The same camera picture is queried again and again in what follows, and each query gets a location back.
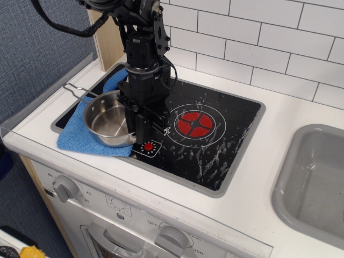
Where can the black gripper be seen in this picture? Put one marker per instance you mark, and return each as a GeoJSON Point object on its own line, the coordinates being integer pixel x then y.
{"type": "Point", "coordinates": [143, 97]}

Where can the stainless steel pot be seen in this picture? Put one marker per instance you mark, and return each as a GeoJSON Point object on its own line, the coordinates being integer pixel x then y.
{"type": "Point", "coordinates": [104, 117]}

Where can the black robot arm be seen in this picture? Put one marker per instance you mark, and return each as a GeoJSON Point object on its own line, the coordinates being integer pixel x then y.
{"type": "Point", "coordinates": [145, 43]}

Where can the blue ridged toy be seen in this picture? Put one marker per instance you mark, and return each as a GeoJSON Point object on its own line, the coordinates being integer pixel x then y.
{"type": "Point", "coordinates": [111, 83]}

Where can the blue cloth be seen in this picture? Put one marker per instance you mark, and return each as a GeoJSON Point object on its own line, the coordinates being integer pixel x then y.
{"type": "Point", "coordinates": [77, 138]}

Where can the black toy stovetop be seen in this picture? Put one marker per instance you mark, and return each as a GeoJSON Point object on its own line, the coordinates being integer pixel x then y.
{"type": "Point", "coordinates": [209, 133]}

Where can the grey left oven knob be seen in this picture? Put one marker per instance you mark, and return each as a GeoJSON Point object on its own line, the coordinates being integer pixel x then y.
{"type": "Point", "coordinates": [65, 188]}

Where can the grey oven knob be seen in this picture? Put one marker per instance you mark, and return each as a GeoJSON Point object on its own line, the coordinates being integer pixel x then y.
{"type": "Point", "coordinates": [65, 188]}
{"type": "Point", "coordinates": [172, 240]}

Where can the white toy oven front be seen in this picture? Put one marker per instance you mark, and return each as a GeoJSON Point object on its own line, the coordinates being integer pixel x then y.
{"type": "Point", "coordinates": [96, 224]}

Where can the grey right oven knob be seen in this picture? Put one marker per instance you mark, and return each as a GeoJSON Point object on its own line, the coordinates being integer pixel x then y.
{"type": "Point", "coordinates": [172, 240]}

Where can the grey sink basin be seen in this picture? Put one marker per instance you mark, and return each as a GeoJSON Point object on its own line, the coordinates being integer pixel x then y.
{"type": "Point", "coordinates": [308, 194]}

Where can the yellow object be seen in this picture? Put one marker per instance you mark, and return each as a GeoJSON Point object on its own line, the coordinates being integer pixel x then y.
{"type": "Point", "coordinates": [31, 252]}

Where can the wooden post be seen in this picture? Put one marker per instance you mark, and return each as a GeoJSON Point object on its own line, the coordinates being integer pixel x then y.
{"type": "Point", "coordinates": [109, 46]}

